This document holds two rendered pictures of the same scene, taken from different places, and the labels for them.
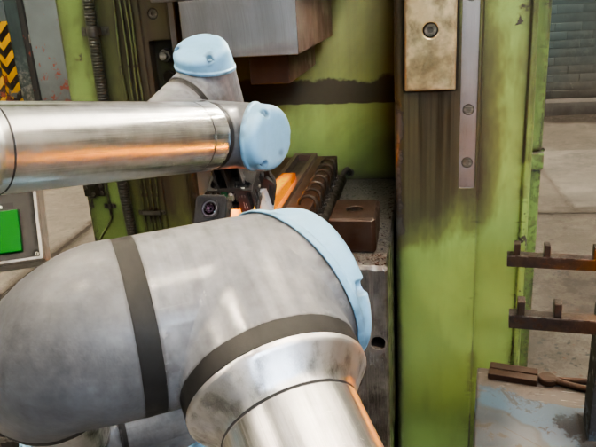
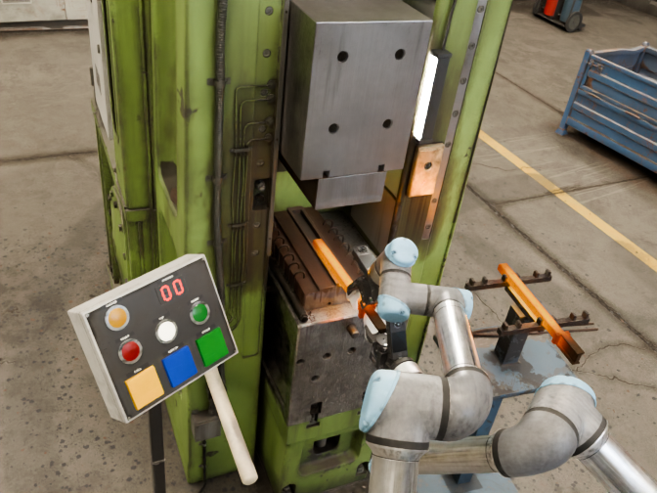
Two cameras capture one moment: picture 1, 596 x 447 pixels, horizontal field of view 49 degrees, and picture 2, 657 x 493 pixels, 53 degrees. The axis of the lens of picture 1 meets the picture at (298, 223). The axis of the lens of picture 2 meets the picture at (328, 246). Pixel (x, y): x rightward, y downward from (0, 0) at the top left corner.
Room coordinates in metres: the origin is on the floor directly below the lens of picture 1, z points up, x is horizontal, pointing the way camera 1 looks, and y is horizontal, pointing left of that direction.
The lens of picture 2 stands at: (-0.01, 1.06, 2.20)
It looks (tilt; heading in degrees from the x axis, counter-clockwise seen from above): 35 degrees down; 321
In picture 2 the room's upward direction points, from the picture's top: 8 degrees clockwise
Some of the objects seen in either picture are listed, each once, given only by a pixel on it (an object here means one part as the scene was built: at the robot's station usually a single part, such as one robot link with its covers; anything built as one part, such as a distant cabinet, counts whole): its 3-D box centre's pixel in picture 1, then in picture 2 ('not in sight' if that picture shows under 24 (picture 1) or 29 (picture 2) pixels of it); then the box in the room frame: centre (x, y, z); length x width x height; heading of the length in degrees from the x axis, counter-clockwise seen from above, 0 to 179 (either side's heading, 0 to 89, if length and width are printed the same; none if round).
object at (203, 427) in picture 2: not in sight; (205, 424); (1.32, 0.41, 0.36); 0.09 x 0.07 x 0.12; 78
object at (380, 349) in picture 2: not in sight; (392, 356); (0.82, 0.12, 0.99); 0.12 x 0.08 x 0.09; 168
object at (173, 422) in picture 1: (170, 413); not in sight; (0.66, 0.17, 0.90); 0.11 x 0.08 x 0.11; 111
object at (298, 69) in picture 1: (285, 58); not in sight; (1.37, 0.00, 1.24); 0.30 x 0.07 x 0.06; 168
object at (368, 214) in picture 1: (355, 224); not in sight; (1.15, -0.11, 0.95); 0.12 x 0.08 x 0.06; 168
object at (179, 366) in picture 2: not in sight; (179, 366); (1.04, 0.62, 1.01); 0.07 x 0.05 x 0.07; 103
